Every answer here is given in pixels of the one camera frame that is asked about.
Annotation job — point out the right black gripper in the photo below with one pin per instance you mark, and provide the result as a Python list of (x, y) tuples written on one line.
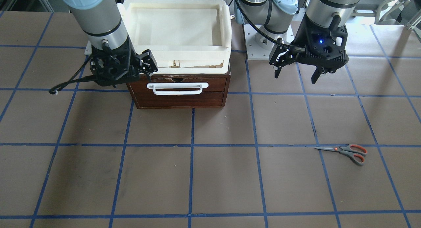
[(132, 59)]

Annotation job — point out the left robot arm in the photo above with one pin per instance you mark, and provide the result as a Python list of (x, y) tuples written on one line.
[(276, 15)]

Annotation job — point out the grey orange scissors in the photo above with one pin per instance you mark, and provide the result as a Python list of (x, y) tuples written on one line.
[(355, 152)]

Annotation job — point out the wooden drawer with white handle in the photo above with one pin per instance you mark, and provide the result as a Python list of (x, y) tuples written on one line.
[(179, 86)]

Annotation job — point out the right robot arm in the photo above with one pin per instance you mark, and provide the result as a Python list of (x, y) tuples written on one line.
[(102, 22)]

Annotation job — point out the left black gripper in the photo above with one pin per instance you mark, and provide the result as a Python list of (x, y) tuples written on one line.
[(300, 38)]

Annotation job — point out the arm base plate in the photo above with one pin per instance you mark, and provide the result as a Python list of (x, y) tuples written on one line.
[(258, 47)]

